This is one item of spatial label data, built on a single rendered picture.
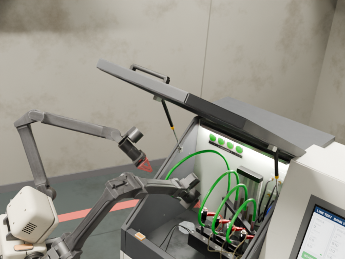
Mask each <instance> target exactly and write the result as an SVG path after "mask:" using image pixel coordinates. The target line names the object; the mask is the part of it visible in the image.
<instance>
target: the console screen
mask: <svg viewBox="0 0 345 259"><path fill-rule="evenodd" d="M289 259H345V210H344V209H342V208H340V207H338V206H336V205H334V204H332V203H329V202H327V201H325V200H323V199H321V198H319V197H317V196H315V195H312V194H311V197H310V199H309V202H308V205H307V207H306V210H305V213H304V216H303V219H302V222H301V225H300V227H299V230H298V233H297V236H296V239H295V242H294V244H293V247H292V250H291V254H290V256H289Z"/></svg>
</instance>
